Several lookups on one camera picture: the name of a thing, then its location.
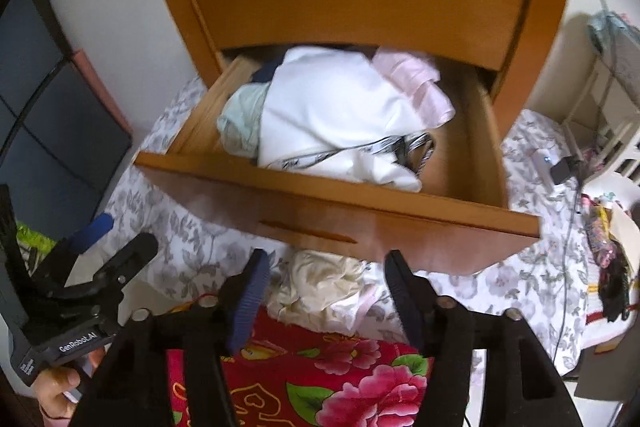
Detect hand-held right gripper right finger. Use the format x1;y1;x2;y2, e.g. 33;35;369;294
384;248;583;427

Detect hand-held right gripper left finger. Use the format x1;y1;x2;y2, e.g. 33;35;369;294
92;248;273;427

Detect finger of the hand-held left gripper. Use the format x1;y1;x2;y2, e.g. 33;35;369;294
32;233;160;318
50;213;115;268

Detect cream underwear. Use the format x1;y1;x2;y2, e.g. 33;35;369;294
267;249;378;333

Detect light green underwear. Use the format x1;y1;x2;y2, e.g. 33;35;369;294
217;84;273;160

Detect white underwear patterned waistband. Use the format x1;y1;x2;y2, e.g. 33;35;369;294
257;47;436;192

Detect pink underwear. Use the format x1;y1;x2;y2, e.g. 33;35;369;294
372;49;456;128

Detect navy underwear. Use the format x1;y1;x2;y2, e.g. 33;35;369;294
250;59;286;82

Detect person's left hand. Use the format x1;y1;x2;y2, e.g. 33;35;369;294
39;364;83;419

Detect green packet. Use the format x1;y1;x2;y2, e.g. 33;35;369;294
15;219;56;253

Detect grey floral quilt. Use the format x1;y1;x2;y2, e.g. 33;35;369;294
102;77;596;378

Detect dark cabinet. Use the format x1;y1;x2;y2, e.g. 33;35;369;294
0;0;133;238

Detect red floral blanket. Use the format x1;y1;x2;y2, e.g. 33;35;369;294
165;302;486;427

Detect pink board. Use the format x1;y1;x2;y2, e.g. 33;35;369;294
72;49;133;138

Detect white power strip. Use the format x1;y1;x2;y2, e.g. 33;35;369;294
530;148;557;186

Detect white crochet mat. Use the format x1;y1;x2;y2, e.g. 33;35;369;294
582;297;640;350

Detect colourful patterned accessories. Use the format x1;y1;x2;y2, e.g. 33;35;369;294
580;194;618;268

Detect black charger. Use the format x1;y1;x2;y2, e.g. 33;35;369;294
550;157;577;185

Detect cardboard sheet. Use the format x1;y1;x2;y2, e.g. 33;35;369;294
572;332;640;403

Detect cream paper bag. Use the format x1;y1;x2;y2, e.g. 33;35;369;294
607;202;640;248

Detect wooden nightstand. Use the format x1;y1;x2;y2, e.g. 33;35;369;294
132;0;591;138

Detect white openwork rack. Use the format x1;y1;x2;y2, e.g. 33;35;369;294
560;9;640;188

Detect teal plastic bag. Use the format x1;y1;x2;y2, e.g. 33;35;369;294
587;9;633;50

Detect black power cord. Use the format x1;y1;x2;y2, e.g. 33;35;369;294
552;182;587;375

